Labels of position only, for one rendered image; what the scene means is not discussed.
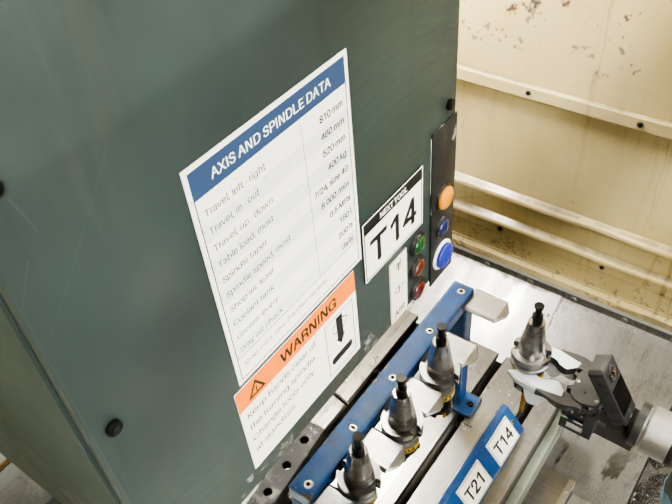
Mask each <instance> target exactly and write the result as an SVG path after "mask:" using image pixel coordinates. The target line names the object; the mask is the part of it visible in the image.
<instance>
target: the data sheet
mask: <svg viewBox="0 0 672 504"><path fill-rule="evenodd" d="M179 174H180V178H181V181H182V185H183V189H184V192H185V196H186V199H187V203H188V206H189V210H190V213H191V217H192V220H193V224H194V227H195V231H196V235H197V238H198V242H199V245H200V249H201V252H202V256H203V259H204V263H205V266H206V270H207V273H208V277H209V281H210V284H211V288H212V291H213V295H214V298H215V302H216V305H217V309H218V312H219V316H220V319H221V323H222V327H223V330H224V334H225V337H226V341H227V344H228V348H229V351H230V355H231V358H232V362H233V365H234V369H235V372H236V376H237V380H238V383H239V386H241V385H242V384H243V383H244V382H245V381H246V380H247V379H248V378H249V376H250V375H251V374H252V373H253V372H254V371H255V370H256V369H257V368H258V367H259V366H260V365H261V364H262V363H263V362H264V361H265V360H266V359H267V358H268V356H269V355H270V354H271V353H272V352H273V351H274V350H275V349H276V348H277V347H278V346H279V345H280V344H281V343H282V342H283V341H284V340H285V339H286V338H287V336H288V335H289V334H290V333H291V332H292V331H293V330H294V329H295V328H296V327H297V326H298V325H299V324H300V323H301V322H302V321H303V320H304V319H305V318H306V316H307V315H308V314H309V313H310V312H311V311H312V310H313V309H314V308H315V307H316V306H317V305H318V304H319V303H320V302H321V301H322V300H323V299H324V298H325V296H326V295H327V294H328V293H329V292H330V291H331V290H332V289H333V288H334V287H335V286H336V285H337V284H338V283H339V282H340V281H341V280H342V279H343V278H344V276H345V275H346V274H347V273H348V272H349V271H350V270H351V269H352V268H353V267H354V266H355V265H356V264H357V263H358V262H359V261H360V260H361V259H362V257H361V243H360V229H359V215H358V202H357V188H356V174H355V161H354V147H353V133H352V120H351V106H350V92H349V79H348V65H347V51H346V48H345V49H343V50H342V51H341V52H339V53H338V54H337V55H335V56H334V57H333V58H331V59H330V60H329V61H327V62H326V63H325V64H323V65H322V66H321V67H319V68H318V69H317V70H315V71H314V72H313V73H311V74H310V75H309V76H307V77H306V78H305V79H303V80H302V81H301V82H300V83H298V84H297V85H296V86H294V87H293V88H292V89H290V90H289V91H288V92H286V93H285V94H284V95H282V96H281V97H280V98H278V99H277V100H276V101H274V102H273V103H272V104H270V105H269V106H268V107H266V108H265V109H264V110H262V111H261V112H260V113H258V114H257V115H256V116H255V117H253V118H252V119H251V120H249V121H248V122H247V123H245V124H244V125H243V126H241V127H240V128H239V129H237V130H236V131H235V132H233V133H232V134H231V135H229V136H228V137H227V138H225V139H224V140H223V141H221V142H220V143H219V144H217V145H216V146H215V147H213V148H212V149H211V150H210V151H208V152H207V153H206V154H204V155H203V156H202V157H200V158H199V159H198V160H196V161H195V162H194V163H192V164H191V165H190V166H188V167H187V168H186V169H184V170H183V171H182V172H180V173H179Z"/></svg>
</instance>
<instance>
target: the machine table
mask: <svg viewBox="0 0 672 504"><path fill-rule="evenodd" d="M417 320H418V315H416V314H414V313H412V312H410V311H408V310H405V311H404V312H403V314H402V315H401V316H400V317H399V318H398V320H397V321H396V322H395V323H394V324H393V326H390V328H389V329H388V330H387V331H386V332H385V334H384V335H383V336H382V337H381V338H380V340H379V341H378V342H377V343H376V344H375V346H374V348H372V349H373V350H372V349H371V350H370V351H369V353H368V355H366V356H365V357H364V359H363V360H362V361H361V363H359V365H358V366H360V367H361V368H360V367H358V366H357V367H356V368H355V369H354V370H355V371H354V370H353V373H351V374H350V375H349V376H350V377H349V376H348V378H347V379H346V380H345V381H344V382H347V383H344V382H343V384H342V385H341V386H340V387H339V388H338V390H337V391H336V392H337V393H338V394H339V395H340V396H342V397H343V398H344V399H345V400H346V401H347V402H349V403H350V405H349V406H347V405H345V404H344V403H343V402H342V401H341V400H339V399H337V397H336V396H335V395H332V397H331V398H330V399H329V400H328V401H327V403H326V404H325V405H324V406H325V407H326V408H325V407H324V406H323V407H322V409H323V410H322V409H321V410H320V411H319V412H318V413H317V414H316V416H315V417H314V418H313V419H312V420H311V422H312V423H314V424H316V423H317V425H319V426H321V427H323V428H325V429H326V434H327V435H326V439H327V438H328V436H329V435H330V434H331V433H332V431H333V430H334V429H335V428H336V426H337V425H338V424H339V423H340V422H341V420H342V419H343V418H344V417H345V415H346V414H347V413H348V412H349V410H350V409H351V408H352V407H353V406H354V404H355V403H356V402H357V401H358V399H359V398H360V397H361V396H362V394H363V393H364V392H365V391H366V390H367V388H368V387H369V386H370V385H371V383H372V382H373V381H374V380H373V379H375V378H376V377H377V376H378V375H379V372H381V371H382V370H383V369H384V367H385V366H386V365H387V364H388V362H389V361H390V360H391V359H392V357H393V356H394V355H395V354H396V352H397V351H398V350H399V349H400V348H401V346H402V345H403V343H405V341H406V340H407V339H408V338H409V336H410V335H411V334H412V333H413V331H414V330H415V329H416V328H417V327H418V325H419V324H418V323H416V321H417ZM470 342H472V343H475V344H477V345H478V359H477V360H476V361H475V363H473V364H470V365H468V374H467V387H466V390H467V391H469V392H471V393H473V394H475V395H477V396H479V397H481V398H482V402H481V403H480V405H479V406H478V408H477V409H476V411H475V412H474V414H473V415H472V416H471V418H470V419H468V418H466V417H464V416H462V415H460V414H458V413H456V412H454V411H452V410H451V413H450V414H449V415H448V416H446V417H445V418H443V417H442V415H437V417H436V418H434V417H431V416H429V417H427V418H424V417H423V419H424V422H423V434H422V437H419V443H420V448H419V449H417V451H416V452H415V453H414V454H413V455H411V456H409V458H407V461H406V462H405V463H404V462H403V464H402V465H401V467H399V468H397V469H394V470H392V471H390V472H388V473H386V474H385V473H383V472H382V471H381V489H379V488H377V487H376V488H377V493H378V499H376V502H375V504H437V503H438V501H439V500H440V498H441V497H442V495H443V494H444V492H445V491H446V489H447V488H448V486H449V484H450V483H451V481H452V480H453V478H454V477H455V475H456V474H457V472H458V471H459V469H460V468H461V466H462V465H463V463H464V461H465V460H466V458H467V457H468V455H469V454H470V452H471V451H472V449H473V448H474V446H475V445H476V443H477V442H478V440H479V438H480V437H481V435H482V434H483V432H484V431H485V429H486V428H487V426H488V425H489V423H490V422H491V420H492V419H493V417H494V415H495V414H496V410H498V409H499V408H500V406H501V405H502V403H503V404H505V405H507V406H508V407H509V409H510V410H511V411H512V413H513V414H514V416H515V417H516V418H517V420H518V421H519V423H520V424H521V425H522V427H523V428H524V431H523V434H522V435H521V437H520V439H519V440H518V442H517V443H516V445H515V447H514V448H513V450H512V452H511V453H510V455H509V457H508V458H507V460H506V461H505V463H504V465H503V466H502V468H501V470H500V471H499V473H498V475H497V476H496V478H495V479H494V481H493V483H492V484H491V486H490V488H489V489H488V491H487V493H486V494H485V496H484V497H483V499H482V501H481V502H480V504H521V503H522V501H523V500H524V498H525V496H526V494H527V493H528V491H529V489H530V487H531V486H532V484H533V482H534V480H535V479H536V477H537V475H538V473H539V472H540V470H541V468H542V466H543V465H544V463H545V461H546V459H547V458H548V456H549V454H550V452H551V451H552V449H553V447H554V445H555V444H556V442H557V440H558V438H559V437H560V435H561V433H562V431H563V430H564V427H562V426H560V425H558V423H559V419H560V416H561V415H562V414H561V410H560V409H558V408H556V407H554V406H553V405H552V404H550V403H549V402H547V401H544V402H542V403H540V404H539V405H536V406H535V405H531V404H529V403H527V402H526V400H525V405H524V410H523V412H520V411H519V406H520V401H521V395H522V394H521V393H522V392H520V391H518V390H517V389H516V388H515V387H514V380H513V379H512V378H511V377H510V376H509V375H508V374H507V371H508V369H512V364H511V361H510V358H508V357H506V358H505V359H504V361H503V362H502V363H500V362H498V361H496V359H497V358H498V354H499V353H497V352H495V351H493V350H491V349H489V348H487V347H485V346H482V345H480V344H478V343H476V342H474V341H472V340H470ZM372 351H373V352H372ZM374 351H375V352H374ZM372 353H373V354H372ZM377 356H378V357H377ZM376 357H377V358H376ZM374 358H375V359H374ZM367 359H368V360H370V361H371V362H370V361H368V360H367ZM379 359H380V360H379ZM373 361H374V362H373ZM375 361H376V362H375ZM373 363H374V364H376V366H375V365H374V364H373ZM362 365H363V366H362ZM364 365H365V367H364ZM475 365H476V366H475ZM368 366H369V367H368ZM370 366H372V367H371V368H370ZM374 367H375V368H374ZM470 367H471V368H472V369H471V368H470ZM380 368H381V369H380ZM367 369H369V370H367ZM372 369H373V370H372ZM377 369H378V371H379V372H378V371H377V372H376V373H374V371H375V370H377ZM379 369H380V370H379ZM365 370H366V371H365ZM370 370H372V373H371V372H370ZM478 371H479V373H478ZM373 373H374V374H373ZM358 374H359V375H358ZM372 374H373V375H372ZM361 376H362V377H361ZM353 377H355V378H354V379H353ZM492 378H493V379H492ZM490 379H491V380H490ZM358 380H359V381H358ZM361 380H362V381H361ZM372 380H373V381H372ZM500 382H501V383H500ZM504 382H505V383H504ZM496 383H497V384H496ZM353 385H354V386H353ZM496 385H497V386H496ZM366 386H367V387H366ZM346 387H347V388H346ZM478 387H480V388H478ZM488 387H490V388H488ZM495 387H496V388H495ZM357 388H358V389H357ZM486 390H487V392H486ZM492 390H493V391H492ZM509 390H510V391H511V393H510V392H509ZM499 391H500V392H499ZM353 392H354V393H353ZM505 392H506V393H505ZM351 393H352V394H351ZM508 393H510V396H508ZM512 393H513V394H512ZM349 395H351V396H349ZM335 397H336V398H335ZM506 398H507V399H506ZM331 400H332V401H331ZM336 400H337V401H338V402H337V401H336ZM330 402H331V403H330ZM335 402H337V403H336V404H335ZM512 402H513V403H512ZM332 403H333V404H332ZM338 404H339V406H338V407H337V405H338ZM340 405H341V406H340ZM328 406H329V407H328ZM334 407H335V408H334ZM340 407H341V408H340ZM327 409H328V411H327ZM326 411H327V412H326ZM334 413H335V414H334ZM489 413H490V415H489ZM451 415H452V416H451ZM562 416H563V417H565V418H568V417H566V416H564V415H562ZM448 417H449V418H448ZM325 419H326V420H325ZM461 421H462V422H463V421H465V422H467V423H469V424H471V425H472V426H474V428H469V427H467V426H465V425H464V424H462V423H461ZM329 422H330V423H329ZM326 423H328V424H326ZM458 423H459V424H458ZM325 425H326V426H325ZM327 425H328V426H327ZM456 425H457V426H456ZM452 426H453V427H452ZM428 427H429V428H428ZM454 428H456V429H454ZM460 428H461V429H460ZM463 428H465V429H463ZM329 429H330V430H329ZM425 429H427V431H426V430H425ZM430 429H431V430H430ZM457 431H458V432H457ZM469 431H470V432H469ZM326 439H325V438H324V440H323V441H322V443H321V444H320V446H321V445H322V444H323V443H324V441H325V440H326ZM428 443H429V444H428ZM320 446H319V447H318V448H320ZM440 492H441V493H440Z"/></svg>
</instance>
